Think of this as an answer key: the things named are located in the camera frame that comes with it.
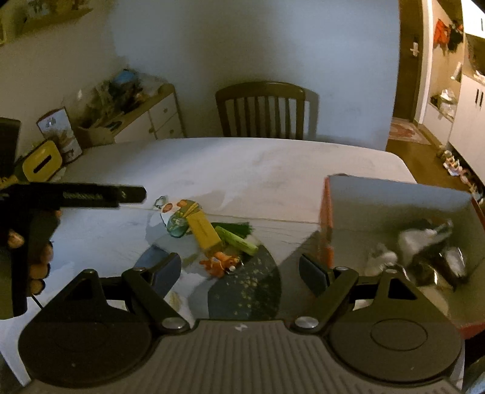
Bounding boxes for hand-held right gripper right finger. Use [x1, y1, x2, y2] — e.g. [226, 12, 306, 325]
[292, 253, 417, 335]

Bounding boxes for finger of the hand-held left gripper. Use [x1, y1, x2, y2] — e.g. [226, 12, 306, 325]
[7, 183, 148, 210]

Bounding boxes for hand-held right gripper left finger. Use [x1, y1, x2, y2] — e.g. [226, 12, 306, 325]
[68, 252, 190, 334]

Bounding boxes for red cardboard box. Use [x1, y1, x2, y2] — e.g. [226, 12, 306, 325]
[318, 173, 485, 340]

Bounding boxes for person's left hand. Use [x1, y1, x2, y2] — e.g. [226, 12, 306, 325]
[7, 210, 62, 295]

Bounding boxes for dark speckled table mat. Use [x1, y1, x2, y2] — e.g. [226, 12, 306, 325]
[146, 233, 283, 321]

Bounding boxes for yellow cardboard box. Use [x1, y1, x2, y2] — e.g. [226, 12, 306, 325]
[186, 211, 225, 253]

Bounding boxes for yellow tissue box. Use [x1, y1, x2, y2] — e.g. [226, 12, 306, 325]
[21, 139, 64, 183]

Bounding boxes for light green stick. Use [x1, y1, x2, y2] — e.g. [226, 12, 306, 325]
[216, 226, 259, 255]

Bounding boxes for clutter of toys and bags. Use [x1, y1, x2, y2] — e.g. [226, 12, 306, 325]
[74, 68, 167, 127]

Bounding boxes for wooden sideboard with white drawers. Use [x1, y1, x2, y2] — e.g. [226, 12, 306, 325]
[74, 83, 187, 148]

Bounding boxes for patterned floor rug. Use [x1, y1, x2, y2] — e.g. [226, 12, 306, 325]
[390, 117, 432, 145]

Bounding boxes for wooden slat-back chair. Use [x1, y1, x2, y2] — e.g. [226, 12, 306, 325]
[215, 81, 306, 140]

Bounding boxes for row of shoes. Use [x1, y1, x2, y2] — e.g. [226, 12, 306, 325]
[437, 149, 483, 195]

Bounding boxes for hanging orange clothing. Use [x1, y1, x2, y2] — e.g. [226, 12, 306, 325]
[433, 18, 465, 51]

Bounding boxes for orange plush toy keychain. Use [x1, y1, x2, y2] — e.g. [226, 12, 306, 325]
[199, 254, 244, 280]

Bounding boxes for wooden wall shelf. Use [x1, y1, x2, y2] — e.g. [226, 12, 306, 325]
[0, 0, 93, 43]

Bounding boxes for white cabinet with dark handles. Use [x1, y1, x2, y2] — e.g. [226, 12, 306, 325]
[420, 72, 485, 179]

